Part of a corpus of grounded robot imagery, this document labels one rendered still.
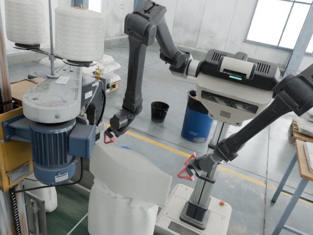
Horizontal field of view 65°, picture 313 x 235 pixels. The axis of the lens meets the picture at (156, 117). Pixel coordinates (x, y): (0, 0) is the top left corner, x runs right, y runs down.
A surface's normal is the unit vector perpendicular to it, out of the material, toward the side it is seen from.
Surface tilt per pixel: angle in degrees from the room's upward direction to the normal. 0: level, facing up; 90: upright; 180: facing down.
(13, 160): 90
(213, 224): 0
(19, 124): 0
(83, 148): 90
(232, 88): 40
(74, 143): 90
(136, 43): 108
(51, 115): 90
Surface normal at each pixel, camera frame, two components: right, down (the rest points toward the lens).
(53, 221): 0.15, -0.88
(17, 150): 0.90, 0.31
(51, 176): 0.16, 0.50
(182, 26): -0.41, 0.36
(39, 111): -0.07, 0.43
